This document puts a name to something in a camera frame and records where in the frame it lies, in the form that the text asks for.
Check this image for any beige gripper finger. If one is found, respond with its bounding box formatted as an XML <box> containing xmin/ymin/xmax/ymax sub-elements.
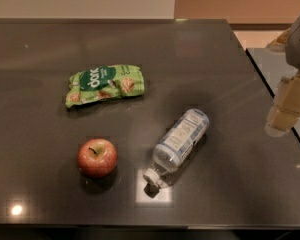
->
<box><xmin>266</xmin><ymin>29</ymin><xmax>290</xmax><ymax>51</ymax></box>
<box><xmin>265</xmin><ymin>71</ymin><xmax>300</xmax><ymax>137</ymax></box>

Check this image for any clear blue-label plastic bottle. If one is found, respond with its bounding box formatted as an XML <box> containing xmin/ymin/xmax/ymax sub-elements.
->
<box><xmin>143</xmin><ymin>109</ymin><xmax>210</xmax><ymax>188</ymax></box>

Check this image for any adjacent grey table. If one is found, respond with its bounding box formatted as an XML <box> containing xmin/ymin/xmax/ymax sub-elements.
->
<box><xmin>246</xmin><ymin>48</ymin><xmax>300</xmax><ymax>143</ymax></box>

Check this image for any green snack bag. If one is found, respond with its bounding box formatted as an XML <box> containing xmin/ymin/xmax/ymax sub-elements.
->
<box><xmin>65</xmin><ymin>64</ymin><xmax>145</xmax><ymax>108</ymax></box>

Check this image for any red apple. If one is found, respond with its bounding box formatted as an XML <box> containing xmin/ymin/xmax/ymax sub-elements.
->
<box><xmin>77</xmin><ymin>139</ymin><xmax>118</xmax><ymax>178</ymax></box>

